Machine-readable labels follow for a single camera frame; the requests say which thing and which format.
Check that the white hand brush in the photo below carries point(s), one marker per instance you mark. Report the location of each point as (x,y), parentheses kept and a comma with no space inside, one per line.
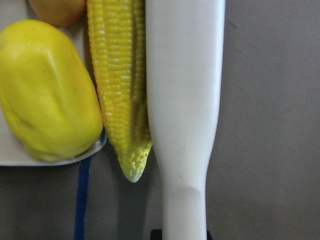
(184,55)

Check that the yellow toy corn cob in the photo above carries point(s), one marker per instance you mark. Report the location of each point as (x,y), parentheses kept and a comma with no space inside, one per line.
(117,40)

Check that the yellow toy pepper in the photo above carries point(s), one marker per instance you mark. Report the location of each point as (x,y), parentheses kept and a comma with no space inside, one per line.
(47,96)

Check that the orange toy food piece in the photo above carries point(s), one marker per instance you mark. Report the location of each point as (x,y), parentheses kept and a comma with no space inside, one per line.
(59,13)

